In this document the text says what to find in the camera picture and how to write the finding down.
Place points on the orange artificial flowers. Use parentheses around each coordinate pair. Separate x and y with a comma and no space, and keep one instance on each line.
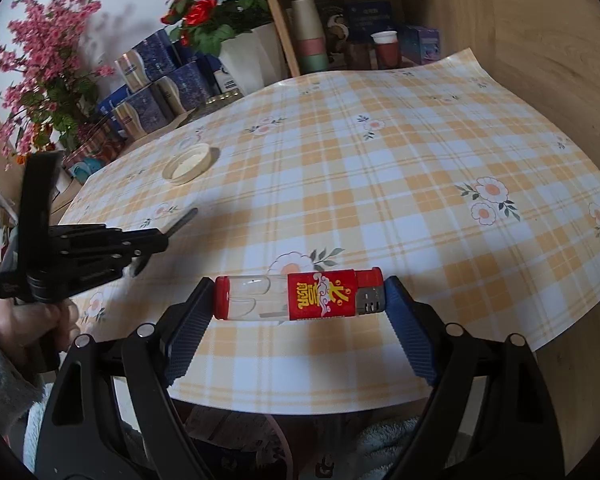
(40,135)

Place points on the red clear lighter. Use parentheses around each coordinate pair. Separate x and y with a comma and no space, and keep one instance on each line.
(320,295)

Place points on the small white blue box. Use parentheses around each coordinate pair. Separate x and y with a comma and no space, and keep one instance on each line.
(226,77)

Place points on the small purple blue box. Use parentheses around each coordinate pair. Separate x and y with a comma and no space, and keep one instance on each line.
(420,45)

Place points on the brown glass tumbler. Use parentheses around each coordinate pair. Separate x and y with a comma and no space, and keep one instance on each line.
(360,56)

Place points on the striped rectangular planter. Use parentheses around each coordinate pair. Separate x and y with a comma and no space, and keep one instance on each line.
(95,145)

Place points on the teal patterned box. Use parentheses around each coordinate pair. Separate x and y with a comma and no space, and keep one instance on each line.
(85,170)

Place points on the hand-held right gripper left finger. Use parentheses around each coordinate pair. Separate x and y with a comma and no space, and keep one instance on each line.
(187,330)

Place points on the person's left hand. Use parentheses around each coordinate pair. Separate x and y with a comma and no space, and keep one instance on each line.
(30,325)

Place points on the dark patterned box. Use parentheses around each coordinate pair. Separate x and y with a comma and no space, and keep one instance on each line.
(332,25)

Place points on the flat blue carton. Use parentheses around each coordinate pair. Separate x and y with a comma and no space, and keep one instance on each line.
(111,101)

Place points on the stack of pastel paper cups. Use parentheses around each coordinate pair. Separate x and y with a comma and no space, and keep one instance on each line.
(310,35)

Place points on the pink artificial blossom branches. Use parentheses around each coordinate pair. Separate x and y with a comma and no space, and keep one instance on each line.
(45,50)

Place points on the wooden shelf unit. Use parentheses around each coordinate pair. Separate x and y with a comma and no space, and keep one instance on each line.
(285,35)

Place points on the yellow checked floral tablecloth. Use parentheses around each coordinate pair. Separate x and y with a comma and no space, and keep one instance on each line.
(380,160)

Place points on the gold leaf-shaped tray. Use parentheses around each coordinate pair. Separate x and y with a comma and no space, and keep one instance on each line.
(220,102)

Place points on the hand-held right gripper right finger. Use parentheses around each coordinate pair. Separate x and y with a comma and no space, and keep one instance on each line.
(412,330)

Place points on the wooden low cabinet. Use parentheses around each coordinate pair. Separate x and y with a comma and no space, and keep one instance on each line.
(65,200)

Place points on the light blue fluffy clothing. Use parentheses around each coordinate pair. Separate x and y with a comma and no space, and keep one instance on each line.
(380,445)

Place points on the person's left forearm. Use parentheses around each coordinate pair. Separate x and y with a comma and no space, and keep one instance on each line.
(5,385)

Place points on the roll of clear tape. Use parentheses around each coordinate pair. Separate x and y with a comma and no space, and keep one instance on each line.
(204,160)

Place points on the red roses in white pot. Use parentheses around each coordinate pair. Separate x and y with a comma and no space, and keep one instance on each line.
(250,65)

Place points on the red cup with white rim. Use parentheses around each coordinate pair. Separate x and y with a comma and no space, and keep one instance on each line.
(386,52)

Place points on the dark blue tall box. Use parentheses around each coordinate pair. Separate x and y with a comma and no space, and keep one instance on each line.
(370,20)

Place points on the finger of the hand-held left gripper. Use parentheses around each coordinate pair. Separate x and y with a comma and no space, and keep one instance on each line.
(137,265)
(147,240)

